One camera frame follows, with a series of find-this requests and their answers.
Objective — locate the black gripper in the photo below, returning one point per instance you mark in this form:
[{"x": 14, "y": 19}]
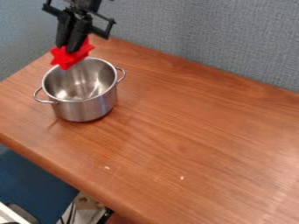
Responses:
[{"x": 74, "y": 22}]

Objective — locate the red rectangular block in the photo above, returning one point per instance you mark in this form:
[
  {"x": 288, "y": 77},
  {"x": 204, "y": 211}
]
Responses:
[{"x": 64, "y": 59}]

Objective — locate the stainless steel pot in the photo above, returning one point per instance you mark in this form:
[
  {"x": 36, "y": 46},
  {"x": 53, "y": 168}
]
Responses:
[{"x": 81, "y": 92}]

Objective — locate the white object at corner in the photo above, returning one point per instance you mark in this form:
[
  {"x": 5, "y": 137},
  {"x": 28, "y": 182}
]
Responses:
[{"x": 9, "y": 216}]

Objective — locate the metal table leg bracket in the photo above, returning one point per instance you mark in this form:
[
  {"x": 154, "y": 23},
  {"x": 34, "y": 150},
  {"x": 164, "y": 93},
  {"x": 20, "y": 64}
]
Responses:
[{"x": 84, "y": 211}]

